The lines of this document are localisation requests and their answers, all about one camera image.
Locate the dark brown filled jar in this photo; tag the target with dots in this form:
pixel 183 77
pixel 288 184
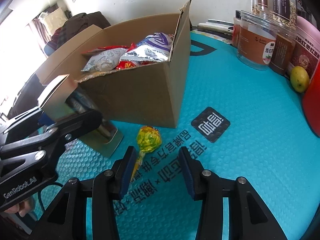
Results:
pixel 282 55

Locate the wide jar of red-brown powder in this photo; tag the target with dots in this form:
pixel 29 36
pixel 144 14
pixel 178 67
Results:
pixel 255 42

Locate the brown curtain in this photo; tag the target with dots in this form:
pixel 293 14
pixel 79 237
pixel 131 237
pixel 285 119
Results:
pixel 40 30

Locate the red bottle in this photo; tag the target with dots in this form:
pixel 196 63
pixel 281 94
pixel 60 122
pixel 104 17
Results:
pixel 312 105

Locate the green lollipop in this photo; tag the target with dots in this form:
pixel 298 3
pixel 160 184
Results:
pixel 148 138

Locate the red white-label snack packet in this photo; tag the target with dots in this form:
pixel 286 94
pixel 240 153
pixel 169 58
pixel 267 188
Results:
pixel 110 48

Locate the pink bottle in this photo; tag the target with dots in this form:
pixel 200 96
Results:
pixel 307 50

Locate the yellow-green fruit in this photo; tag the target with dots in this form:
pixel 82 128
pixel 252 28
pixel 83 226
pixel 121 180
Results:
pixel 299 78

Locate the purple white snack packet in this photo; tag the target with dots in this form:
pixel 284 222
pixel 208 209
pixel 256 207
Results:
pixel 155 45

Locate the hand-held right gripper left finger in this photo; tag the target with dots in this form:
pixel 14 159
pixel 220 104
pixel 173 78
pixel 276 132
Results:
pixel 126 180

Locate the tall bean jar dark label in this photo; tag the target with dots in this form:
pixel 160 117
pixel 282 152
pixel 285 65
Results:
pixel 283 5

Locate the grey chair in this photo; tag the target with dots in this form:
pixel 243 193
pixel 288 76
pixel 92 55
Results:
pixel 48 51

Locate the person's left hand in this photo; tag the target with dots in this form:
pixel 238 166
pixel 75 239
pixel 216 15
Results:
pixel 23 208

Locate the silver snack packet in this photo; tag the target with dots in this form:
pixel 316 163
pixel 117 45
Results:
pixel 105 60

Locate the cream hanging blanket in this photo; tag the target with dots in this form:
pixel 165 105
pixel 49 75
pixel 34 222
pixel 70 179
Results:
pixel 56 17

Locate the small gold carton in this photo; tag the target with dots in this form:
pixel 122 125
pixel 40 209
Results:
pixel 110 142

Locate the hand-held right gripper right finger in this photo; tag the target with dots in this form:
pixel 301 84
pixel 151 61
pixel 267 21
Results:
pixel 187 177

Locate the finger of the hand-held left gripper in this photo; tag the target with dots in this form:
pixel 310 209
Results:
pixel 22 122
pixel 80 122

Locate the cardboard box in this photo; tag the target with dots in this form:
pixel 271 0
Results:
pixel 140 95

